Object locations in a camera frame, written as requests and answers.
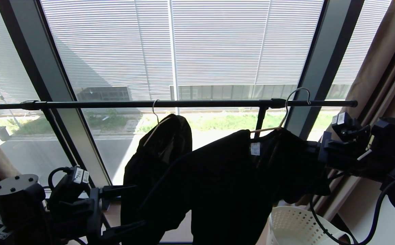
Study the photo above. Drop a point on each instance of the black clothes rack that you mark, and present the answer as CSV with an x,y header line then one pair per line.
x,y
201,103

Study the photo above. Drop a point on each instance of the black garment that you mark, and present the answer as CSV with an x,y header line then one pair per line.
x,y
149,177
235,190

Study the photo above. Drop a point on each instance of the white laundry basket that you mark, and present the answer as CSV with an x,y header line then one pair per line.
x,y
296,224

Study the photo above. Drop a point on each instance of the pink clothes hanger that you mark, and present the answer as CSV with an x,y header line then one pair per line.
x,y
155,114
286,109

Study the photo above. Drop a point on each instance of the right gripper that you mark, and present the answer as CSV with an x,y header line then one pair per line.
x,y
340,156

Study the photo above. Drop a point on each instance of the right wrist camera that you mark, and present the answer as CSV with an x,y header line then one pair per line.
x,y
349,127

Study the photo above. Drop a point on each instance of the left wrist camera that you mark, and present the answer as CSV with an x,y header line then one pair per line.
x,y
69,183

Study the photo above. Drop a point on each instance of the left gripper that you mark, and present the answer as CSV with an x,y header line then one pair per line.
x,y
78,221

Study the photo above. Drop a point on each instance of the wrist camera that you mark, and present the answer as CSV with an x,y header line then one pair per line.
x,y
69,183
349,127

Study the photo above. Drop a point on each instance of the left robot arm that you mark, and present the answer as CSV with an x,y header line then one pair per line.
x,y
17,200

